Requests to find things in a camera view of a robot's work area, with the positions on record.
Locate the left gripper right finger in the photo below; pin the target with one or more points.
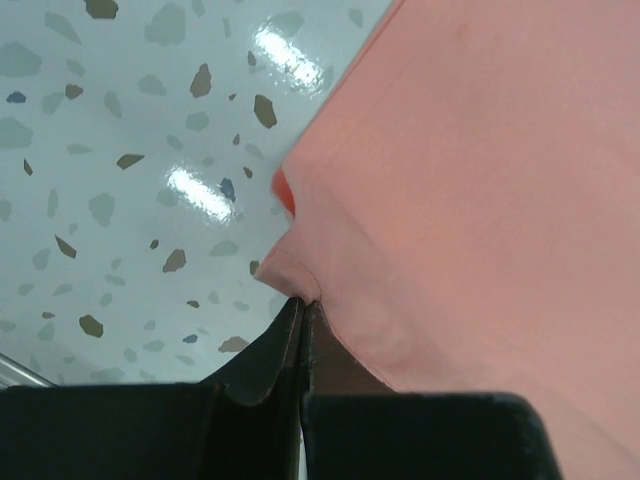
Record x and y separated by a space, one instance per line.
355 427

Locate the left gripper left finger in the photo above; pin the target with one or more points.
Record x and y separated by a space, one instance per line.
241 422

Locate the aluminium frame rail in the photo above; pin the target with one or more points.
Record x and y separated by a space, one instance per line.
13 374

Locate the pink t shirt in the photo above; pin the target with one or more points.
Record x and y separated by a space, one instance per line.
466 209

